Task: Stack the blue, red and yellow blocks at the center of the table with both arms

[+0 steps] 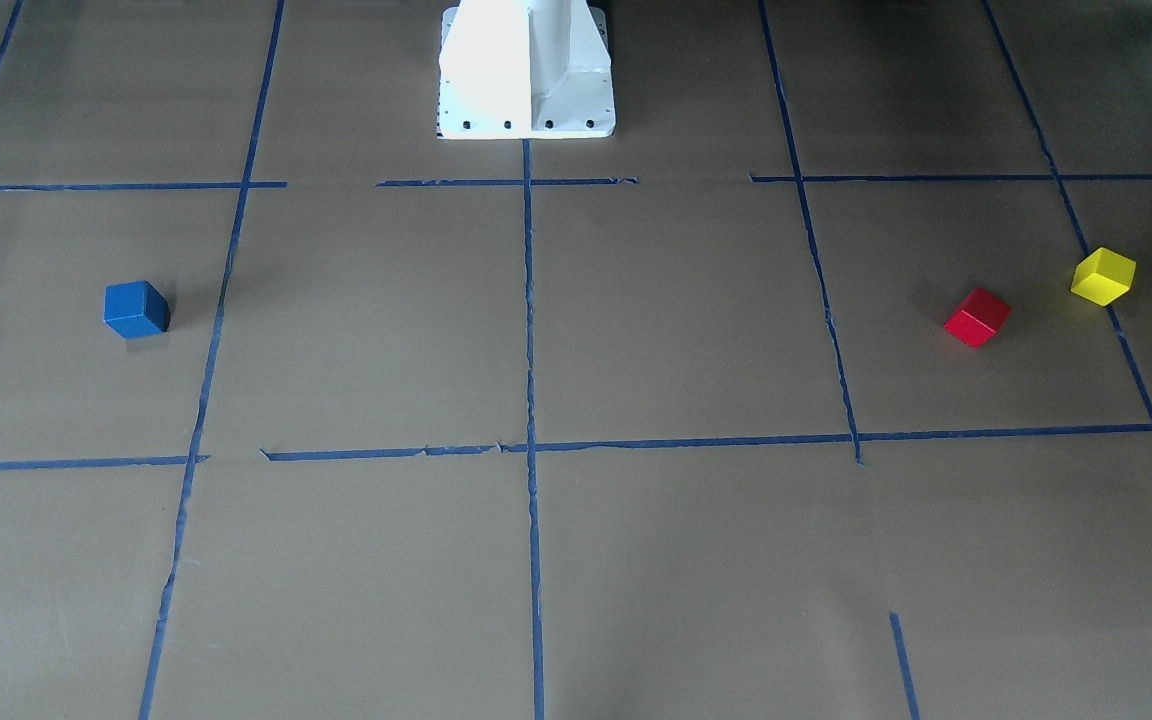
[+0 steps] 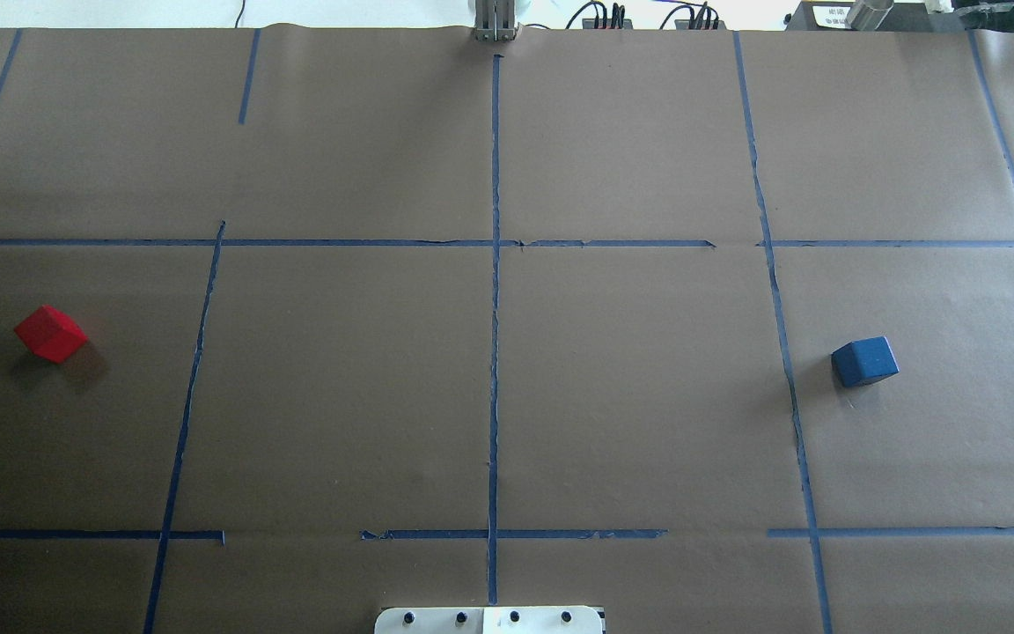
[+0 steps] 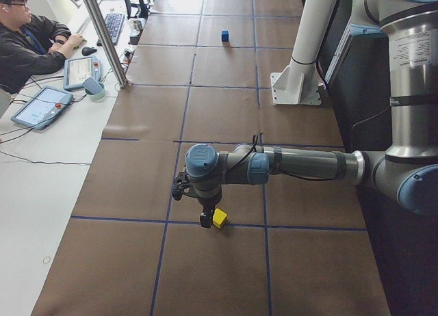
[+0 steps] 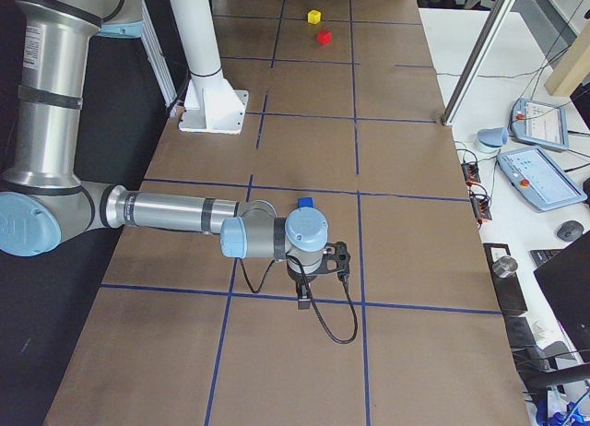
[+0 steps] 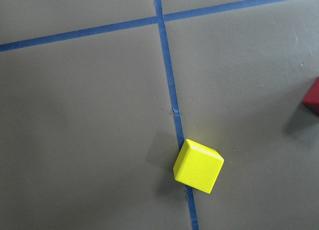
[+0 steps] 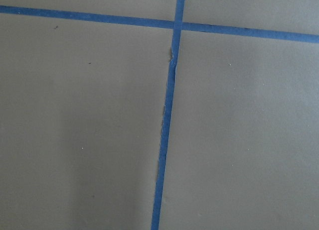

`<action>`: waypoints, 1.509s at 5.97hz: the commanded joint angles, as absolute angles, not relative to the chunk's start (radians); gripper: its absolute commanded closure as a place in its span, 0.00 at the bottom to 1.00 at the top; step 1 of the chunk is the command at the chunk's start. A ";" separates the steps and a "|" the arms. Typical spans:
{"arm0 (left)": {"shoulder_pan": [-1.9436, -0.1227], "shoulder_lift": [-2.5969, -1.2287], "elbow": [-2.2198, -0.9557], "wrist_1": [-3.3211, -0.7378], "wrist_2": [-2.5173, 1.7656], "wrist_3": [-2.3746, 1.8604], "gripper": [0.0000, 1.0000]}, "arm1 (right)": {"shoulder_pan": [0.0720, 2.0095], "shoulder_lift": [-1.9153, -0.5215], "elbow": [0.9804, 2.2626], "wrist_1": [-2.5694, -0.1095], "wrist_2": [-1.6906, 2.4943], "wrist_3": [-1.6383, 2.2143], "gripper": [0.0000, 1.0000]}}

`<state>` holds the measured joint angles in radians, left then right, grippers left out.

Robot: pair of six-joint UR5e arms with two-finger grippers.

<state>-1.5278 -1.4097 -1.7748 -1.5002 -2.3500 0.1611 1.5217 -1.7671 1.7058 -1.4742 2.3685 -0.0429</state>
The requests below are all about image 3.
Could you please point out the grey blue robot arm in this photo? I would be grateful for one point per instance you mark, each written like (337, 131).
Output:
(405, 172)

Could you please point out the aluminium frame post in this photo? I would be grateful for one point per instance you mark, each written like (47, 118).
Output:
(107, 44)

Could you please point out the black keyboard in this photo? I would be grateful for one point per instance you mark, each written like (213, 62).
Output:
(114, 23)

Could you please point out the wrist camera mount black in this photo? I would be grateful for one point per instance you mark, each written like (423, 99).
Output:
(180, 186)

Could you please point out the white pedestal column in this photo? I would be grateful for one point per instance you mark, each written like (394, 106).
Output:
(297, 84)

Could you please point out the seated person in black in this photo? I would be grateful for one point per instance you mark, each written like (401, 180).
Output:
(31, 45)

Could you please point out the near teach pendant tablet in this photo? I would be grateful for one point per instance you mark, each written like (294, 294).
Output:
(43, 108)

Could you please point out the black computer mouse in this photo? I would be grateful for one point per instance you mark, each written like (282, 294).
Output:
(86, 51)

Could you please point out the teach pendant tablet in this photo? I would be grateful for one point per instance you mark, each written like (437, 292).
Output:
(43, 108)
(77, 70)

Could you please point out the light green tape roll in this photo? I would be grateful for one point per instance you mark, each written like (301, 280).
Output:
(94, 89)

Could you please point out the metal cup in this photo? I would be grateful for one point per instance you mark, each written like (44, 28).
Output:
(137, 25)

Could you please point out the far teach pendant tablet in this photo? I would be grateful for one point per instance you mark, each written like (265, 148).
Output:
(77, 70)

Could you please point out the yellow cube block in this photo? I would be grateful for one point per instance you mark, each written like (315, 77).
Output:
(219, 218)

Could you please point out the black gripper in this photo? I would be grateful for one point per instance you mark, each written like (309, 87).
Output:
(207, 204)

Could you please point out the blue cube block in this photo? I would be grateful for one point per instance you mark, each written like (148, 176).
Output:
(224, 35)

